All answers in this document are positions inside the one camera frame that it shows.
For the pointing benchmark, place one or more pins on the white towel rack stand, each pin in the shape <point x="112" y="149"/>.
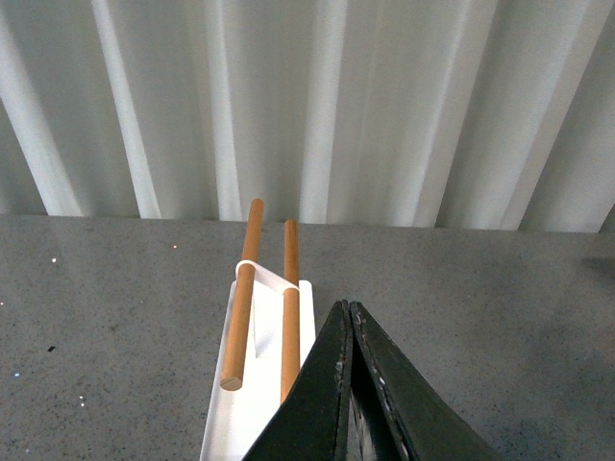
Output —
<point x="268" y="332"/>

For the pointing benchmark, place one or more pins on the white pleated curtain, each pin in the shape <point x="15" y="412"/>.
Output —
<point x="495" y="115"/>

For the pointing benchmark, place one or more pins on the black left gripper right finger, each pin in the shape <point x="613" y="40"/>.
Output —
<point x="397" y="413"/>

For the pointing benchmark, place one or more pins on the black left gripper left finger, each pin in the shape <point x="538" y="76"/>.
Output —
<point x="312" y="423"/>

